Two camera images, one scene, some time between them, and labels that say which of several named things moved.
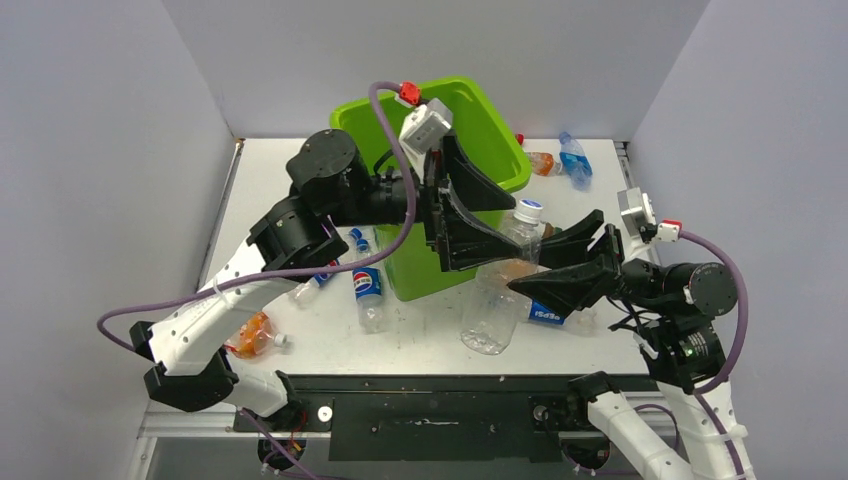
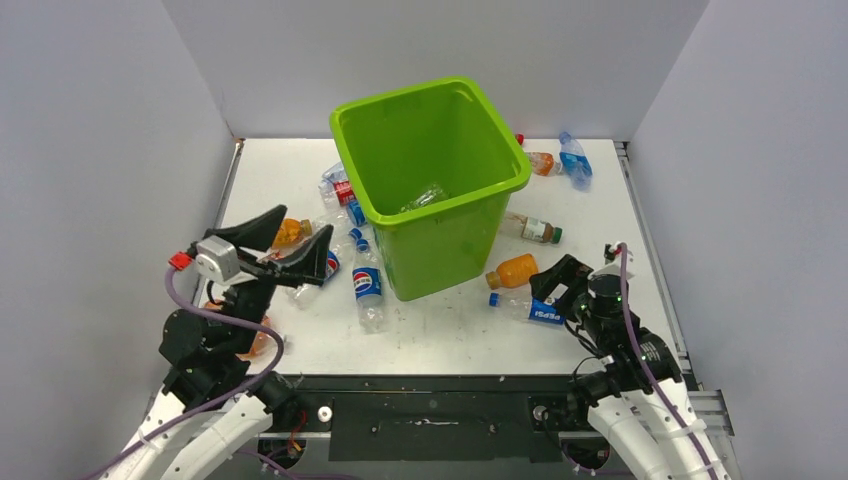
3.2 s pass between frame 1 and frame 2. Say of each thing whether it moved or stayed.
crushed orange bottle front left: stayed
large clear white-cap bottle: moved
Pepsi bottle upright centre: stayed
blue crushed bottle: stayed
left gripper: moved
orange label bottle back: stayed
